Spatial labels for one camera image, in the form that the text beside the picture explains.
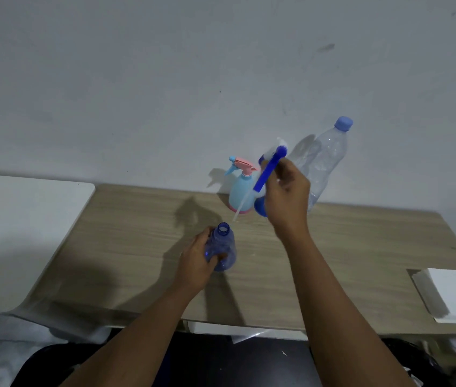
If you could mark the person's left hand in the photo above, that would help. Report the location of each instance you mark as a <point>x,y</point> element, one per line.
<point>193,266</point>

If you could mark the person's right hand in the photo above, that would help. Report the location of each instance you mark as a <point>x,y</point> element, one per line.
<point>288,201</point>

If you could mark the blue plastic funnel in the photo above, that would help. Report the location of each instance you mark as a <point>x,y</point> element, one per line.
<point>260,207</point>

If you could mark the white blue spray head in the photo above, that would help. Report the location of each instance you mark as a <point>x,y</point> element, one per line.
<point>270,169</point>

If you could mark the transparent blue spray bottle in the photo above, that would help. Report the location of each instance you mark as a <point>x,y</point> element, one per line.
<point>226,245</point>

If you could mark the light blue pink spray bottle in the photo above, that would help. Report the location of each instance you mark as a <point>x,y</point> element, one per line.
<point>242,193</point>

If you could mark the pink spray head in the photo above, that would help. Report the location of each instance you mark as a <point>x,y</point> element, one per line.
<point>246,164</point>

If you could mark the clear plastic water bottle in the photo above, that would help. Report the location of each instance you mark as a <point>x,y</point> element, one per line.
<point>328,157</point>

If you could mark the blue bottle cap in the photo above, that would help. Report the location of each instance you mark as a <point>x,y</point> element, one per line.
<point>343,124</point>

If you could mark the person's right forearm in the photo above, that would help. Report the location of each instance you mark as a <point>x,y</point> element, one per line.
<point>336,318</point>

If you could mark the person's left forearm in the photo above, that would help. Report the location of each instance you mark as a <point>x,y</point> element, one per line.
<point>139,342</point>

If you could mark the wooden table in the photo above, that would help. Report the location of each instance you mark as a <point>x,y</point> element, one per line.
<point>131,245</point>

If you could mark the black trash bag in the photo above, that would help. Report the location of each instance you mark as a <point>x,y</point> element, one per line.
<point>50,362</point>
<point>413,358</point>

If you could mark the white side table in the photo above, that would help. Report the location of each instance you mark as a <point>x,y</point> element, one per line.
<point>18,229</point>

